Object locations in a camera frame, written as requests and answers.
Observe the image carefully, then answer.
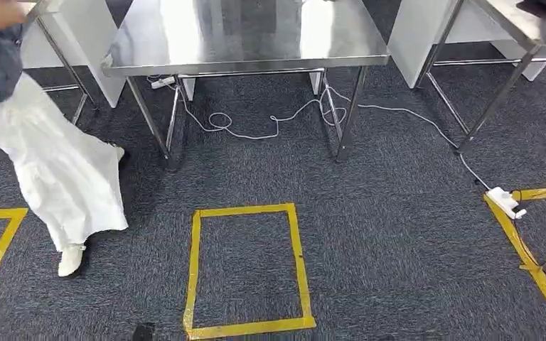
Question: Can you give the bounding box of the yellow floor tape rectangle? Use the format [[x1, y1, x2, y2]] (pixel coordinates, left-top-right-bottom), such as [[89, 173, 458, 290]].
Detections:
[[483, 185, 546, 313], [182, 202, 318, 341]]

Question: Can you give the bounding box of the steel table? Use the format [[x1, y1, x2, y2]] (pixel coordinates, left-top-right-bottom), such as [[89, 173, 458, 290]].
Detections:
[[100, 0, 391, 164], [414, 0, 546, 156], [21, 0, 100, 126]]

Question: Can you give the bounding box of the white power strip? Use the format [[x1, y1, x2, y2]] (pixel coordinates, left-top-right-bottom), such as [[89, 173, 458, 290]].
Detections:
[[149, 75, 176, 91], [485, 186, 528, 221]]

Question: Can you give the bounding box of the white partition panel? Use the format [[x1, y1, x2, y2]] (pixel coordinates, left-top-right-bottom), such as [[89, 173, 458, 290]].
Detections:
[[21, 0, 127, 109], [387, 0, 510, 90], [491, 39, 546, 82]]

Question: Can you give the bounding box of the black robot foot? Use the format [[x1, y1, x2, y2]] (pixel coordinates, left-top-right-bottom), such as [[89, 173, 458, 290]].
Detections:
[[132, 322, 156, 341]]

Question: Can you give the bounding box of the person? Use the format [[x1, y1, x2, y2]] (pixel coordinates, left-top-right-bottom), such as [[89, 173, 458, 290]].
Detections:
[[0, 0, 132, 278]]

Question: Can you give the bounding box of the white power cable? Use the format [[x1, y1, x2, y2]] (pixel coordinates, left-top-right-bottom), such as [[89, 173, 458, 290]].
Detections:
[[146, 74, 492, 190]]

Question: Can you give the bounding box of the thin black floor cable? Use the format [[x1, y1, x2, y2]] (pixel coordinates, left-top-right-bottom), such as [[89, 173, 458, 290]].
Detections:
[[510, 189, 546, 331]]

